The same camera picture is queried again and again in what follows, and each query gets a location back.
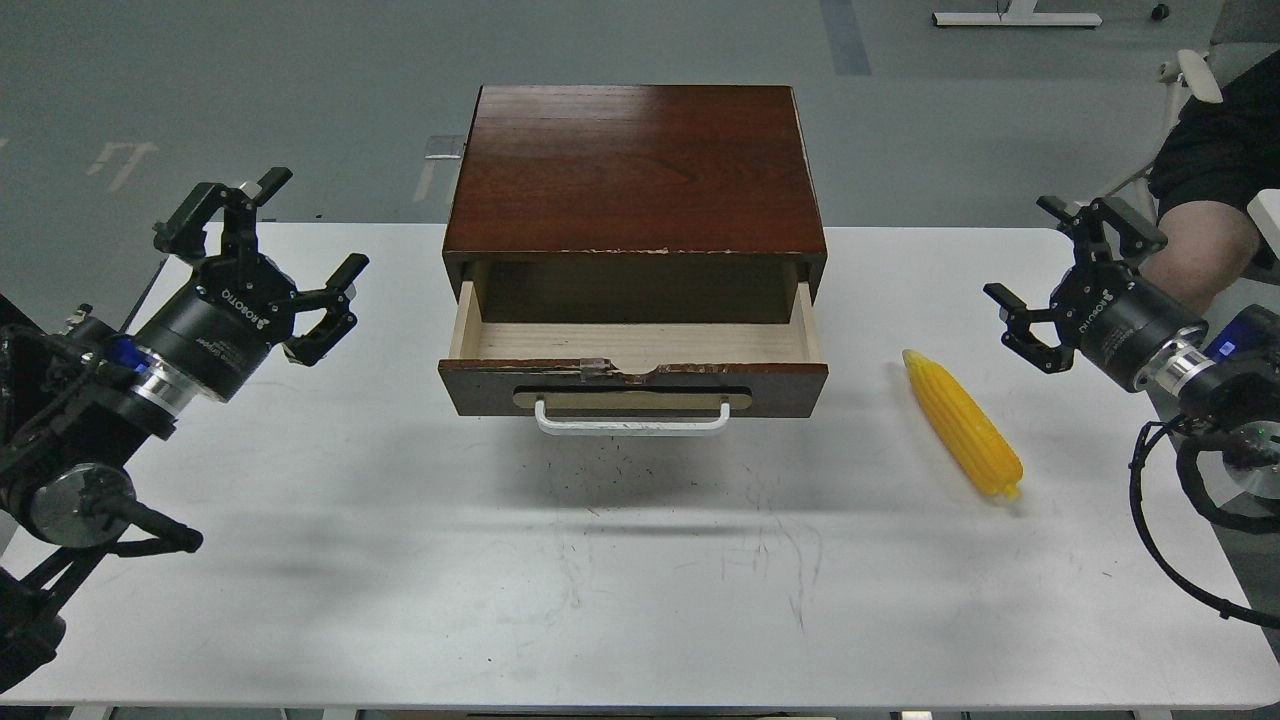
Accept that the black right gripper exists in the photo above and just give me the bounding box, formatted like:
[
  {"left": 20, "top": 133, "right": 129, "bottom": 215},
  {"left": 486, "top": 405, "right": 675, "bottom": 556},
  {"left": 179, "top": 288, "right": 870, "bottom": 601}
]
[{"left": 983, "top": 195, "right": 1208, "bottom": 392}]

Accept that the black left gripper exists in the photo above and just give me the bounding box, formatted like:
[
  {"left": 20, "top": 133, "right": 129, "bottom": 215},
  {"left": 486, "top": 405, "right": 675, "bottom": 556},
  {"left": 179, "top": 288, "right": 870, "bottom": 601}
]
[{"left": 131, "top": 167, "right": 370, "bottom": 405}]

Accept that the yellow corn cob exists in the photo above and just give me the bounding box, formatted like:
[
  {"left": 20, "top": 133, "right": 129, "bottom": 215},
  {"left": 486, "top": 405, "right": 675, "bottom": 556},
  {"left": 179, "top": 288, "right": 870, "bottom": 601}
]
[{"left": 901, "top": 348, "right": 1024, "bottom": 500}]

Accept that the wooden drawer with white handle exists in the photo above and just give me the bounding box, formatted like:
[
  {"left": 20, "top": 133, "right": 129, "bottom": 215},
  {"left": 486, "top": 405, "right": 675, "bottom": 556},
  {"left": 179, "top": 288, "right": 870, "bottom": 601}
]
[{"left": 438, "top": 282, "right": 829, "bottom": 430}]

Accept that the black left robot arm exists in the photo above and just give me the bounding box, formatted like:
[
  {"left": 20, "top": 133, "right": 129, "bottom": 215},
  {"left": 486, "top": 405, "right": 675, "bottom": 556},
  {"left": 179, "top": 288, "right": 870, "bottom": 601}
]
[{"left": 1, "top": 167, "right": 369, "bottom": 689}]

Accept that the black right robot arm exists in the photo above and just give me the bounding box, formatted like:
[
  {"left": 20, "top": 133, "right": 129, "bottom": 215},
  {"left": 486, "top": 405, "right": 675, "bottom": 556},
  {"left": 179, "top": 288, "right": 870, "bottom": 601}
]
[{"left": 984, "top": 195, "right": 1277, "bottom": 534}]

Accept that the seated person in black shorts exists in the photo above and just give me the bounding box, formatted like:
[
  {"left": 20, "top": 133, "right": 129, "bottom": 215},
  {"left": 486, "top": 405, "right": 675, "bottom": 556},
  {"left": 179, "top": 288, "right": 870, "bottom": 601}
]
[{"left": 1139, "top": 53, "right": 1280, "bottom": 319}]

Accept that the white chair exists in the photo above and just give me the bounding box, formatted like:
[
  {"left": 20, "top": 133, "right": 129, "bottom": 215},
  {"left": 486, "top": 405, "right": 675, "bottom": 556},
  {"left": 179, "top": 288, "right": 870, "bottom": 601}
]
[{"left": 1080, "top": 47, "right": 1280, "bottom": 261}]

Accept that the white table base on floor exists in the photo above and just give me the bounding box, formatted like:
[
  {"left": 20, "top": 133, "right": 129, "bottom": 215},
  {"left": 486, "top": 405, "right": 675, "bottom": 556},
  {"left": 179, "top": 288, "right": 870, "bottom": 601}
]
[{"left": 931, "top": 1, "right": 1103, "bottom": 29}]

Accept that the dark wooden cabinet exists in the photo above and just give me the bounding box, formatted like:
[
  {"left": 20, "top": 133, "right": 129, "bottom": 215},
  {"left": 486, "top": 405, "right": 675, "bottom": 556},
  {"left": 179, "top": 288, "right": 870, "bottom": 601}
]
[{"left": 442, "top": 85, "right": 828, "bottom": 292}]

